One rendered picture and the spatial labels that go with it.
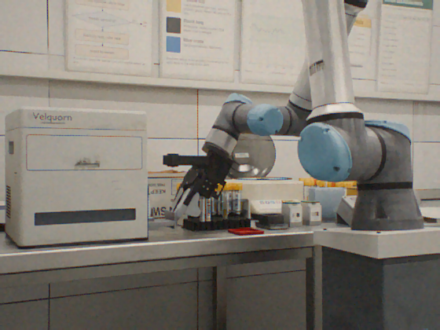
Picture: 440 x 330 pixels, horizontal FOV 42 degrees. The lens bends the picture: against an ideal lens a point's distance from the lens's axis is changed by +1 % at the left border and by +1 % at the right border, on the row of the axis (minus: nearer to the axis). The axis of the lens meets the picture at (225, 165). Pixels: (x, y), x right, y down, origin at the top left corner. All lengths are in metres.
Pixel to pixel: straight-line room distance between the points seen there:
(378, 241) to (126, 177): 0.57
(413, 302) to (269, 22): 1.34
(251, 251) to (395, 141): 0.46
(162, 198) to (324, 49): 0.71
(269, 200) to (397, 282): 0.71
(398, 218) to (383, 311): 0.19
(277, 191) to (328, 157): 0.71
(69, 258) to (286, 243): 0.54
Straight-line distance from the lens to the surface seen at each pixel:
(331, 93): 1.17
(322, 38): 1.20
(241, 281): 2.21
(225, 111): 1.44
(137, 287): 2.05
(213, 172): 1.43
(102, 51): 1.99
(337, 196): 1.75
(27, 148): 1.28
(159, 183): 1.66
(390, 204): 1.23
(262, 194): 1.80
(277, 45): 2.26
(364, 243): 1.17
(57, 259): 1.26
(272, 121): 1.35
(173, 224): 1.38
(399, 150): 1.25
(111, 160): 1.31
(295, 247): 1.52
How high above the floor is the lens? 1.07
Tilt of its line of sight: 1 degrees down
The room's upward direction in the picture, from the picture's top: straight up
